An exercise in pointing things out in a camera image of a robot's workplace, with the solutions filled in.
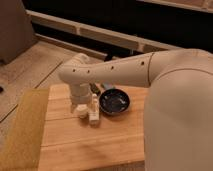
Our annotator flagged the black eraser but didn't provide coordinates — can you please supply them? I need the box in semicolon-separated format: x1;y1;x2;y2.
90;83;101;95

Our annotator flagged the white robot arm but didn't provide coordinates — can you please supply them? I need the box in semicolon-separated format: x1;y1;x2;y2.
59;49;213;171

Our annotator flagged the light blue object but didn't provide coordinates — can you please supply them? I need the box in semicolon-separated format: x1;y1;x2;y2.
101;83;115;90

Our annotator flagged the black round bowl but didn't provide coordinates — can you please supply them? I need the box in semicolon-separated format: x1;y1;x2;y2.
99;89;130;116

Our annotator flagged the small white bottle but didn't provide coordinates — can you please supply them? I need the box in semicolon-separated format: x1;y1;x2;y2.
89;94;100;125

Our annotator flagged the white round cup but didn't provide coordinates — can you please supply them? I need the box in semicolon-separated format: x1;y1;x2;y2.
75;105;88;119

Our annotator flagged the brown cabinet corner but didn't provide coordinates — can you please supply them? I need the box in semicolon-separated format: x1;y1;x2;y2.
0;0;37;64

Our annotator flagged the yellow-green mat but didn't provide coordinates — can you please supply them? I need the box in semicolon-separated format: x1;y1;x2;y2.
0;89;49;171

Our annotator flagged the white wall rail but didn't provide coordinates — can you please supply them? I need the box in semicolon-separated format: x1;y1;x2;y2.
27;10;178;53

